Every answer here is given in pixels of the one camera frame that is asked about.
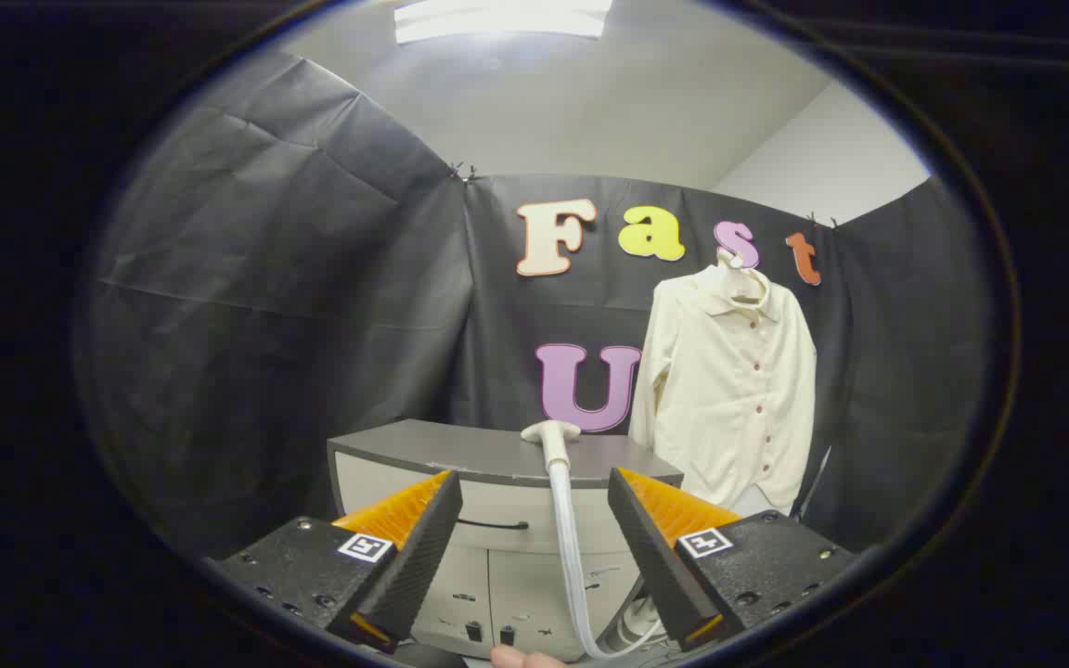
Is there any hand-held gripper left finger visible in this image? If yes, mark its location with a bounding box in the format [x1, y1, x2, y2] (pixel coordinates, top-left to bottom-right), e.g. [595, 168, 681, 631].
[203, 469, 464, 655]

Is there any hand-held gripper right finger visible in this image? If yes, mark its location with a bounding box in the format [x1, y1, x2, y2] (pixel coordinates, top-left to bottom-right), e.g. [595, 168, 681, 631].
[607, 467, 860, 650]

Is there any white garment steamer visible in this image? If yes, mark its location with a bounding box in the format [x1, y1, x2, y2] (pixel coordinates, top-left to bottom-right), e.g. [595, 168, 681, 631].
[521, 419, 665, 662]

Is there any cream button shirt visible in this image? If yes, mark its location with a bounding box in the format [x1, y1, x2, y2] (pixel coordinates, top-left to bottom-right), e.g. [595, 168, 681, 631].
[628, 264, 818, 514]

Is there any white clothes hanger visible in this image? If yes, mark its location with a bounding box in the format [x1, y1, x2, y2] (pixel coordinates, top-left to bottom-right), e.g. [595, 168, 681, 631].
[714, 246, 767, 307]

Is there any grey cabinet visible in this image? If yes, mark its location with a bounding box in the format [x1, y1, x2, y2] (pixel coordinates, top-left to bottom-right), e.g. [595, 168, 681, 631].
[327, 418, 684, 662]

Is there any black backdrop cloth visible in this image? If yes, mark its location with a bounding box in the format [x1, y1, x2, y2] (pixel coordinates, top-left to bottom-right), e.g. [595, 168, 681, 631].
[80, 51, 985, 558]

